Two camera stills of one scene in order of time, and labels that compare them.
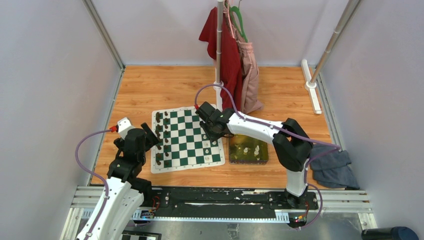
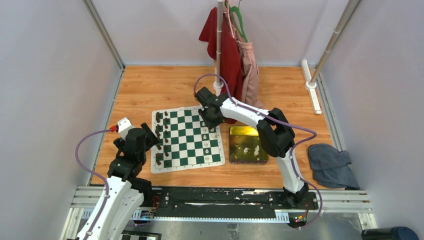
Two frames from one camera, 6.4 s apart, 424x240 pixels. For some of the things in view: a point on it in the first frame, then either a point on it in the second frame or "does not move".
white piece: x=256 y=152 does not move
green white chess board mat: x=183 y=145 does not move
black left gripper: x=151 y=139 does not move
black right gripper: x=212 y=137 → x=210 y=124
